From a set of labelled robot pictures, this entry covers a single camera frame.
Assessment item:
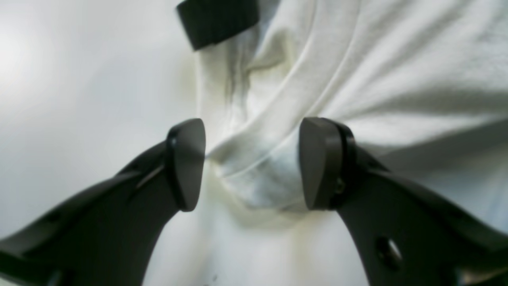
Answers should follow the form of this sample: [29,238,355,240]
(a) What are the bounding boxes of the white printed T-shirt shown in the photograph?
[196,0,507,209]

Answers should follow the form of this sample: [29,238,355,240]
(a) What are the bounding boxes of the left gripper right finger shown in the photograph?
[298,117,508,286]

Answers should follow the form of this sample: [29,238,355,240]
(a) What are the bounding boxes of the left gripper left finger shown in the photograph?
[0,119,206,286]

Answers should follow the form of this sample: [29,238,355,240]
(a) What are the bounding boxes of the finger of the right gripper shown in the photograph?
[176,0,260,51]

